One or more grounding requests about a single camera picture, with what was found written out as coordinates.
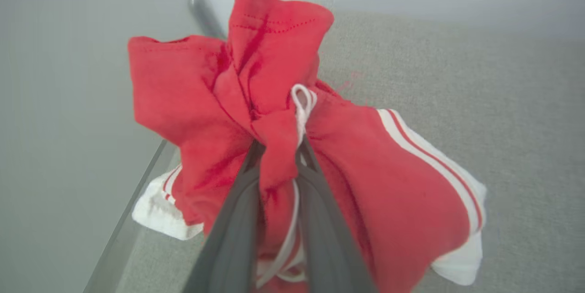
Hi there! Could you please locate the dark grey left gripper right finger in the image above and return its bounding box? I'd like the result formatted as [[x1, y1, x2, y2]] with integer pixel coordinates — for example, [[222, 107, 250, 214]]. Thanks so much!
[[295, 135, 378, 293]]

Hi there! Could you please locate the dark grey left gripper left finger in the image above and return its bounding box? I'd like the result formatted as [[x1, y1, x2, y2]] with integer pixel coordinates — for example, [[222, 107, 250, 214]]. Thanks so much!
[[182, 141, 266, 293]]

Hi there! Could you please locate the red shirt with white trim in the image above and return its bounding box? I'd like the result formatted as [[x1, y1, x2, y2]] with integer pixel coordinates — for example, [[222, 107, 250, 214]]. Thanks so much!
[[127, 0, 488, 293]]

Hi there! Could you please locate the grey skirting strip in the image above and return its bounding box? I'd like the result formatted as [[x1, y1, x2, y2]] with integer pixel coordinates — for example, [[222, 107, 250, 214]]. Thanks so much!
[[82, 0, 227, 293]]

